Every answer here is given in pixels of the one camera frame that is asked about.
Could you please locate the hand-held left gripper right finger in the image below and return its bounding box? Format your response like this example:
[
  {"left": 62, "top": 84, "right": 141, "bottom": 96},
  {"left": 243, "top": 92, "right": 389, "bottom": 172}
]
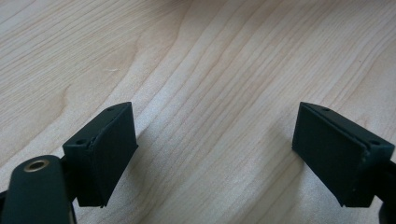
[{"left": 291, "top": 101, "right": 396, "bottom": 208}]

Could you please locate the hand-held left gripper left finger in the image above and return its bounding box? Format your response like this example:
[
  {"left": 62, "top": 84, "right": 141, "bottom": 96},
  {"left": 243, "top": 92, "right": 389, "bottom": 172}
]
[{"left": 62, "top": 102, "right": 139, "bottom": 208}]

